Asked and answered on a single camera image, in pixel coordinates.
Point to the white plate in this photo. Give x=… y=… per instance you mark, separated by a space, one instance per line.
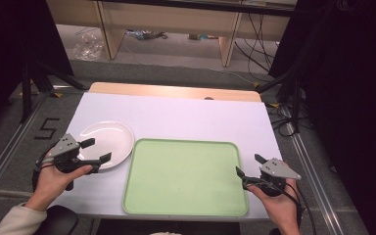
x=111 y=140

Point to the person's right hand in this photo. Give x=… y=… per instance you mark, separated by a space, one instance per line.
x=282 y=209

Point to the green tray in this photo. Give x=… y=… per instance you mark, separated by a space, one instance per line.
x=184 y=179

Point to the blue clutter under desk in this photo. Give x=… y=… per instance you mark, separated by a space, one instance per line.
x=145 y=34

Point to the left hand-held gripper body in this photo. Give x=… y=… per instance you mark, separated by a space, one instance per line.
x=66 y=153

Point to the black chair armrest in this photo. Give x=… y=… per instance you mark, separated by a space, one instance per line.
x=60 y=220

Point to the black curtain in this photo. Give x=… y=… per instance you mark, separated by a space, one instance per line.
x=16 y=42
x=349 y=98

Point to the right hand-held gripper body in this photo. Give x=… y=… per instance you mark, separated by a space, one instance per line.
x=275 y=173

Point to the person's left hand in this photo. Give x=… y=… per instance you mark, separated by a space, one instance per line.
x=50 y=184

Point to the clear plastic bag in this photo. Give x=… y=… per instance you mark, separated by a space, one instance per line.
x=88 y=47

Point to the metal floor rail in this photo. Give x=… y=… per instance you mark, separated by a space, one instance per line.
x=316 y=182
x=9 y=150

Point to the white table cover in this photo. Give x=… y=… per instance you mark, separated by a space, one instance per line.
x=182 y=117

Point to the light wooden desk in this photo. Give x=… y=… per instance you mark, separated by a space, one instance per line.
x=176 y=18

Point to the black tripod stand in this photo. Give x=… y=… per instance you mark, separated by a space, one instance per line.
x=32 y=84
x=290 y=98

